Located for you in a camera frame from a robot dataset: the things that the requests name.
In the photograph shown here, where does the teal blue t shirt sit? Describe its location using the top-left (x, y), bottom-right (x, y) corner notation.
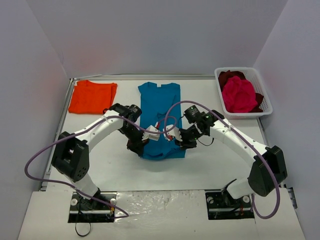
top-left (138, 82), bottom-right (186, 161)

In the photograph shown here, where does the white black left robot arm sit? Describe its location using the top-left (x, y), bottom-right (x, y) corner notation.
top-left (51, 103), bottom-right (148, 209)

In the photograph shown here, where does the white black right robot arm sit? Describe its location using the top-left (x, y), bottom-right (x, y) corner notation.
top-left (174, 105), bottom-right (288, 207)

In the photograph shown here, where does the folded orange t shirt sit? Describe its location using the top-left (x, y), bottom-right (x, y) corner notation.
top-left (68, 80), bottom-right (118, 115)

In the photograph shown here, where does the pink magenta t shirt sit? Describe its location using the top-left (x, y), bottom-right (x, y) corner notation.
top-left (222, 76), bottom-right (258, 113)

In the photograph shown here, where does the white front cover board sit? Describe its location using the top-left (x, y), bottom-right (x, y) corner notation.
top-left (19, 189), bottom-right (304, 240)

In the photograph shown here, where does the dark maroon t shirt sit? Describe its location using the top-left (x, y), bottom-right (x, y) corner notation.
top-left (218, 70), bottom-right (264, 113)

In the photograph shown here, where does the white plastic laundry basket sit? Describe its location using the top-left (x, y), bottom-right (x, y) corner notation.
top-left (214, 66), bottom-right (273, 120)

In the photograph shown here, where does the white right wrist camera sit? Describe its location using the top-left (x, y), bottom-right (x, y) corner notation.
top-left (163, 124), bottom-right (182, 142)

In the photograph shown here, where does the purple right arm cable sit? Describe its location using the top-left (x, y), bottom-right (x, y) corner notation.
top-left (163, 100), bottom-right (280, 220)

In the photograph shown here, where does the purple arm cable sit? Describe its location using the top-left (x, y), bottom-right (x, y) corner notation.
top-left (24, 115), bottom-right (178, 222)
top-left (163, 100), bottom-right (280, 220)

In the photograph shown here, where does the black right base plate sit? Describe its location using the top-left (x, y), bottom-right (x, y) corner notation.
top-left (205, 190), bottom-right (255, 221)

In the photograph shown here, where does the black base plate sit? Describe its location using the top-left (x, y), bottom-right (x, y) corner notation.
top-left (68, 192), bottom-right (115, 224)
top-left (205, 190), bottom-right (255, 221)

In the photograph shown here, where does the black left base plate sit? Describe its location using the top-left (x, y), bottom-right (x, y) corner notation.
top-left (68, 192), bottom-right (115, 224)

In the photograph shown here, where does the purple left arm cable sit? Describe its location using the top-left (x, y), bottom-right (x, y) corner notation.
top-left (24, 115), bottom-right (178, 222)

